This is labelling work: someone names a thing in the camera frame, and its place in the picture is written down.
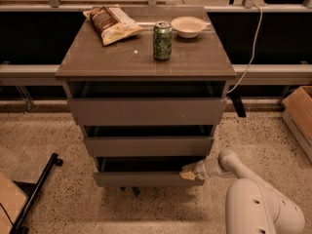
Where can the wooden board left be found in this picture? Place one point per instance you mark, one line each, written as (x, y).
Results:
(12, 200)

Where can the cardboard box right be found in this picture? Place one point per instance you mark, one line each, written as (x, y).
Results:
(298, 117)

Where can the grey drawer cabinet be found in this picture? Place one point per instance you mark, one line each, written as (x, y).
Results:
(198, 68)

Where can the black stand leg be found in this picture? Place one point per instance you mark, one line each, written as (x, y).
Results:
(32, 191)

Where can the brown chip bag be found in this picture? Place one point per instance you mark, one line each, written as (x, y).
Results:
(112, 23)

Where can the grey top drawer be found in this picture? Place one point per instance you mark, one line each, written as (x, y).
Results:
(146, 111)

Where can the green soda can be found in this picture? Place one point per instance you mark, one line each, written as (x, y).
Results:
(162, 40)

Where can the metal window rail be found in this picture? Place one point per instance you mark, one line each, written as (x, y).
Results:
(257, 74)

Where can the grey drawer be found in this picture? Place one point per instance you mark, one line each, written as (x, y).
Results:
(146, 111)
(144, 171)
(148, 146)

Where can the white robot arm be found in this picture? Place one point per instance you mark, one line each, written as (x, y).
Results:
(252, 205)

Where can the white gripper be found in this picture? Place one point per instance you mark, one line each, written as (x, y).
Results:
(200, 170)

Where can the white bowl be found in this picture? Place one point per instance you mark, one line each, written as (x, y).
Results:
(188, 27)

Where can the grey bottom drawer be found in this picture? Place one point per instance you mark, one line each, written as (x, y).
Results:
(144, 171)

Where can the grey middle drawer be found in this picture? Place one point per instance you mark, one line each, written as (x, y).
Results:
(148, 146)

